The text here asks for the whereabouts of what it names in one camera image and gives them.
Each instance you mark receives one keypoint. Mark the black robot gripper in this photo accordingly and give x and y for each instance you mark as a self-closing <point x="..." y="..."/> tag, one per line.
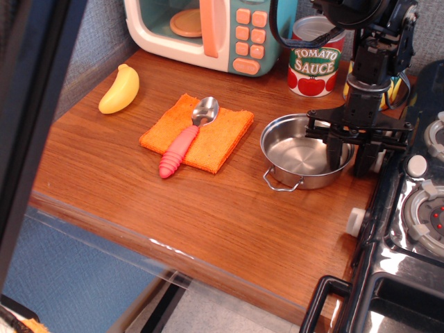
<point x="359" y="121"/>

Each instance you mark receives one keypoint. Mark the stainless steel pot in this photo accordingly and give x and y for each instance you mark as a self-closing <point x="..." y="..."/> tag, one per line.
<point x="295" y="161"/>

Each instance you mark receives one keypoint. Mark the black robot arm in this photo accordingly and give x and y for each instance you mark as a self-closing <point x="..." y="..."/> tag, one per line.
<point x="382" y="49"/>

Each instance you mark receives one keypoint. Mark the white stove knob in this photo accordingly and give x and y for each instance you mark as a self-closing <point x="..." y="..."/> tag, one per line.
<point x="355" y="220"/>

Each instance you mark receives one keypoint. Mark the white stove button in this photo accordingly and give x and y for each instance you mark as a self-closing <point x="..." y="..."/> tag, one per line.
<point x="416" y="166"/>

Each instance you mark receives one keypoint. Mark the pineapple slices can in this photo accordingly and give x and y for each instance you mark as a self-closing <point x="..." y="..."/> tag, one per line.
<point x="393" y="92"/>

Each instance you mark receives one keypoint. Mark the grey stove burner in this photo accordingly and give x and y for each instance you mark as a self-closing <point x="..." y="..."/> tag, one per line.
<point x="423" y="216"/>
<point x="433" y="137"/>

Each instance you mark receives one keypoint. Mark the tomato sauce can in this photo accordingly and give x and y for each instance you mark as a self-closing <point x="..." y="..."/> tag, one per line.
<point x="313" y="72"/>

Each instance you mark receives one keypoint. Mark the orange folded cloth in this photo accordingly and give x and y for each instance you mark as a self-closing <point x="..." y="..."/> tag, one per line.
<point x="214" y="143"/>

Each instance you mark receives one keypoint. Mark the black toy stove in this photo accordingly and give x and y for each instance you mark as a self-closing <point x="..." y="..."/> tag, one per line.
<point x="397" y="285"/>

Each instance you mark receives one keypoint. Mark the toy microwave oven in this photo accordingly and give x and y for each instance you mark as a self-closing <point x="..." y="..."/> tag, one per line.
<point x="229" y="36"/>

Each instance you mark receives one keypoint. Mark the yellow toy banana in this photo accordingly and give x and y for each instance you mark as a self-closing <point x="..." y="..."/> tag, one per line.
<point x="122" y="92"/>

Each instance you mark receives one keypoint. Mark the orange fuzzy object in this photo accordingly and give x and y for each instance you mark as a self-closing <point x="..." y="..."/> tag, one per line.
<point x="31" y="325"/>

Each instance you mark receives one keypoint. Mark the pink handled metal spoon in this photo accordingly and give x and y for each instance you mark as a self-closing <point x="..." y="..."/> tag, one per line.
<point x="204" y="113"/>

